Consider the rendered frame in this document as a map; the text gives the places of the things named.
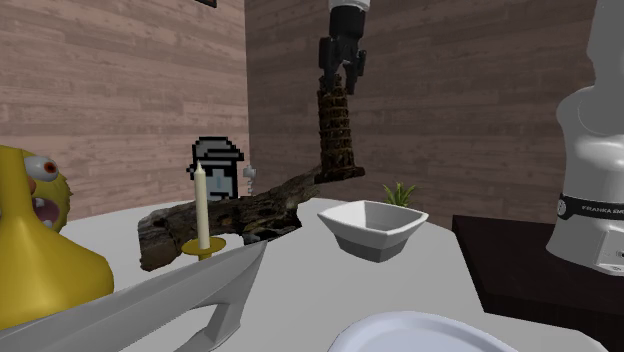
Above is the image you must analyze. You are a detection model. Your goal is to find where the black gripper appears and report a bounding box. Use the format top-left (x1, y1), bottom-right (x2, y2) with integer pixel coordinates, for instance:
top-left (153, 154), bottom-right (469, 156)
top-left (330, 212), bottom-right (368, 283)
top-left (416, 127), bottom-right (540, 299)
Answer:
top-left (318, 5), bottom-right (368, 96)

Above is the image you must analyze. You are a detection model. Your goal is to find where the brown leaning tower figure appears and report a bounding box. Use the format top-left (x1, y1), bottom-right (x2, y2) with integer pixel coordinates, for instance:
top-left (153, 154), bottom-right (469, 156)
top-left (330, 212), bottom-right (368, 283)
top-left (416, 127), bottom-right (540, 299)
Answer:
top-left (313, 73), bottom-right (366, 185)

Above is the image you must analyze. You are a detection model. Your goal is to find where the small green plant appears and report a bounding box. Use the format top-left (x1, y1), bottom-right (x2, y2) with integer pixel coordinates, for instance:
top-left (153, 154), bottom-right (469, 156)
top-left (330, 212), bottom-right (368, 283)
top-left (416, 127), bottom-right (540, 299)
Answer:
top-left (381, 182), bottom-right (419, 209)

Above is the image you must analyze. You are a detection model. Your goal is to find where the small grey figure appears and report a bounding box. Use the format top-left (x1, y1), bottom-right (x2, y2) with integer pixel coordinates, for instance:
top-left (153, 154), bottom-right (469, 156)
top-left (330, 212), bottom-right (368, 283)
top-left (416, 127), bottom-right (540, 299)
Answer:
top-left (242, 164), bottom-right (259, 197)

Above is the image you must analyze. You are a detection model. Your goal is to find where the pixel figure with grey hat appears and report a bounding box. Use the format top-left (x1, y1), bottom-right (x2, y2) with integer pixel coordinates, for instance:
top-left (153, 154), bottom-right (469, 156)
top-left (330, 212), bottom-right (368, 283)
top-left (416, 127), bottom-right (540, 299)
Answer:
top-left (186, 136), bottom-right (245, 203)

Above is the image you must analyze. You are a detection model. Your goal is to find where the white square bowl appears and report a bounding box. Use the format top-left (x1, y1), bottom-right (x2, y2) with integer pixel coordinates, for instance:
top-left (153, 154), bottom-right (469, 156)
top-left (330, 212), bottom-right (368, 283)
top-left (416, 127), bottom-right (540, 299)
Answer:
top-left (317, 199), bottom-right (431, 264)

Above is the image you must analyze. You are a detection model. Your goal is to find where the brown driftwood log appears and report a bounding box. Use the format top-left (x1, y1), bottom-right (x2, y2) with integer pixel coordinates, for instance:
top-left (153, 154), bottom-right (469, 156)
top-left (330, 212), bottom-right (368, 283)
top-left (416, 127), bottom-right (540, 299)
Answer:
top-left (137, 167), bottom-right (324, 273)

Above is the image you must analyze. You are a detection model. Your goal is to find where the cream candle on yellow holder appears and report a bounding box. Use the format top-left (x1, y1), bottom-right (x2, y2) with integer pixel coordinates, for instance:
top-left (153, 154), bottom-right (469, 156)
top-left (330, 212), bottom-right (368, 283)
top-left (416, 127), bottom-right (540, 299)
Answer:
top-left (181, 160), bottom-right (228, 262)

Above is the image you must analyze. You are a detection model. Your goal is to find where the dark robot stand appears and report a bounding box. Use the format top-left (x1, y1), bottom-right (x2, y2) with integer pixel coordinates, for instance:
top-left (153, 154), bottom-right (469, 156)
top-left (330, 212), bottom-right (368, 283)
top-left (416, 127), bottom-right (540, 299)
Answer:
top-left (451, 214), bottom-right (624, 352)

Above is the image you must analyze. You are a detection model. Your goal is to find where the white plate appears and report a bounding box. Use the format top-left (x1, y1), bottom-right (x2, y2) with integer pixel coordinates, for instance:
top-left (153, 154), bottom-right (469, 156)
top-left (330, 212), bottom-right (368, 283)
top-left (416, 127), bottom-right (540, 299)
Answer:
top-left (326, 310), bottom-right (521, 352)

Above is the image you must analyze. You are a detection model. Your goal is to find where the grey knife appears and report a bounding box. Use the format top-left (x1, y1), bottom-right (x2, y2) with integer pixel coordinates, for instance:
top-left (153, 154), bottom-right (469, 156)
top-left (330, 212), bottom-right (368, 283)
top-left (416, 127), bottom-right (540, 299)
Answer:
top-left (0, 239), bottom-right (269, 352)

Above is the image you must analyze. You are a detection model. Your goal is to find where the yellow monster toy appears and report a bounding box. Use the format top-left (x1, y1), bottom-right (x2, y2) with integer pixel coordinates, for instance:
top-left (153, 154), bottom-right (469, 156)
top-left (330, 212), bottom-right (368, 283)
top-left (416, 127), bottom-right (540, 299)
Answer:
top-left (20, 149), bottom-right (74, 234)

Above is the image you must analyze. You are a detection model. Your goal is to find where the yellow vase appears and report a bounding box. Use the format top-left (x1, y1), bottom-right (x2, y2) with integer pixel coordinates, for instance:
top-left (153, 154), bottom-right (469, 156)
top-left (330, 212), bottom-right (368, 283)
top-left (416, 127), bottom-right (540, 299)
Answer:
top-left (0, 145), bottom-right (116, 333)

